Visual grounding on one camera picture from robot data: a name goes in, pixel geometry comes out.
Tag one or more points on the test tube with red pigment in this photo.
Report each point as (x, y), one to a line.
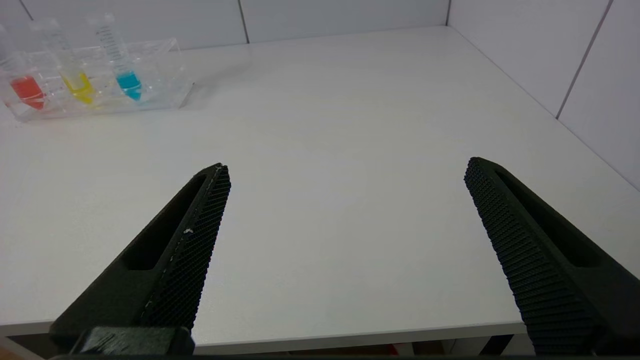
(27, 90)

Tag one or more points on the test tube with blue pigment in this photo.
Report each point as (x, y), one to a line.
(128, 84)

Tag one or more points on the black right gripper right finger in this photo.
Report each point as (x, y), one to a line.
(545, 260)

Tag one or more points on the test tube with yellow pigment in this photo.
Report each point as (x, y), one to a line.
(79, 87)

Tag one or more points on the clear acrylic test tube rack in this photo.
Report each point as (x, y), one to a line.
(160, 85)

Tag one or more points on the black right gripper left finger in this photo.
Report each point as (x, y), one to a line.
(150, 270)

